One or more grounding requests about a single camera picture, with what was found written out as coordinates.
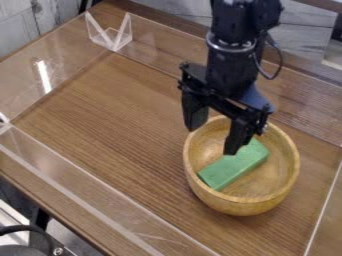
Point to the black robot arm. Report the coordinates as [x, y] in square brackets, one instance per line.
[245, 19]

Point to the clear acrylic corner bracket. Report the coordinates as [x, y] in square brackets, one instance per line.
[110, 38]

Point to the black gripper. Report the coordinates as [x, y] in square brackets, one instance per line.
[224, 85]

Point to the brown wooden bowl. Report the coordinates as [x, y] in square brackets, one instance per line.
[261, 188]

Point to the black metal table leg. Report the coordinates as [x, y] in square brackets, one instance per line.
[41, 219]

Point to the clear acrylic barrier wall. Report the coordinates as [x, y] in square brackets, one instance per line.
[93, 138]

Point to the green rectangular block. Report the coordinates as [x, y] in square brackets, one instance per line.
[230, 167]

